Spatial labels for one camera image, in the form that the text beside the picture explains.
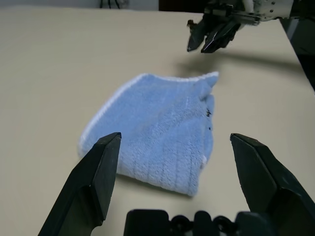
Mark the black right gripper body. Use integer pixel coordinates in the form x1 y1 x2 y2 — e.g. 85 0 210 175
202 0 261 27

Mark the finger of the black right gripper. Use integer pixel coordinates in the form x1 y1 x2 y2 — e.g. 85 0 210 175
187 20 210 53
200 22 241 54

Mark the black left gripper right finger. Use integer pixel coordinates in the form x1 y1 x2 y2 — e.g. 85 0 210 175
229 132 315 236

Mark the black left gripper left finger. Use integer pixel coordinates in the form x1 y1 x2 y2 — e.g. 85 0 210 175
36 132 122 236

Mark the light blue terry towel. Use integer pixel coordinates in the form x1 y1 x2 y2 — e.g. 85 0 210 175
78 71 220 198

